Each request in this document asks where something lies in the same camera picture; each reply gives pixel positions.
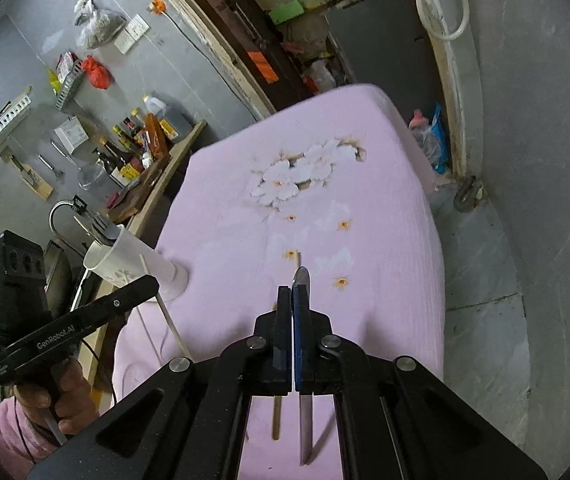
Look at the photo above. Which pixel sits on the silver fork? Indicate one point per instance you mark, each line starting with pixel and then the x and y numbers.
pixel 100 228

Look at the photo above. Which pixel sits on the grey cabinet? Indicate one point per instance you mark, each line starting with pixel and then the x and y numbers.
pixel 384 44

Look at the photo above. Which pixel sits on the white wall socket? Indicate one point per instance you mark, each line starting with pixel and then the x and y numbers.
pixel 127 38

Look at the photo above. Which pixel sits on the metal wall shelf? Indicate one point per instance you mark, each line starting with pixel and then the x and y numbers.
pixel 69 87

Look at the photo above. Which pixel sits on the hanging wooden board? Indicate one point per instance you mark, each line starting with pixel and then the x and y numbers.
pixel 28 175

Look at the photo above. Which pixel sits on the wooden cutting board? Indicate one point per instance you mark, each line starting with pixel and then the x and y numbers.
pixel 133 200

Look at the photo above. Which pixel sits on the white box on wall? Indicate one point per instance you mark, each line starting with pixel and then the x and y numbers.
pixel 71 134

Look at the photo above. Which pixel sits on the pink floral tablecloth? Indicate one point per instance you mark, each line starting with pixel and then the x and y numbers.
pixel 336 184

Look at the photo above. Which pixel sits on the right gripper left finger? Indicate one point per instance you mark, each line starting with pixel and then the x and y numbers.
pixel 188 420

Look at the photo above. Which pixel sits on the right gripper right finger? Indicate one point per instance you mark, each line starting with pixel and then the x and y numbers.
pixel 396 420

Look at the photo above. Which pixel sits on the hanging bag of dried goods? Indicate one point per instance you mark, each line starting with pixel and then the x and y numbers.
pixel 97 26

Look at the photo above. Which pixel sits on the white wall basket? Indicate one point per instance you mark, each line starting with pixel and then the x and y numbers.
pixel 12 114

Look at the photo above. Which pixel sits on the dark sauce bottle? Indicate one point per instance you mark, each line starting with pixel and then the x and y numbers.
pixel 122 167

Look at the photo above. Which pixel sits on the silver table knife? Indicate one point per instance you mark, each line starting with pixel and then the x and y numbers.
pixel 302 344

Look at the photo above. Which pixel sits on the chrome faucet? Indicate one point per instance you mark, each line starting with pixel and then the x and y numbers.
pixel 64 227

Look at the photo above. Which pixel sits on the person's left hand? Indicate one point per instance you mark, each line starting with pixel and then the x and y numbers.
pixel 70 402

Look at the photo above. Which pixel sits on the wooden chopstick long diagonal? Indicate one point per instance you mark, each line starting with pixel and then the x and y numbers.
pixel 166 315

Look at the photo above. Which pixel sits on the white plastic utensil holder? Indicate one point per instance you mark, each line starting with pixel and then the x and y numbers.
pixel 128 258

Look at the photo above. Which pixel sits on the red plastic bag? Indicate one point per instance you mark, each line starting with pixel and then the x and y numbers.
pixel 97 74

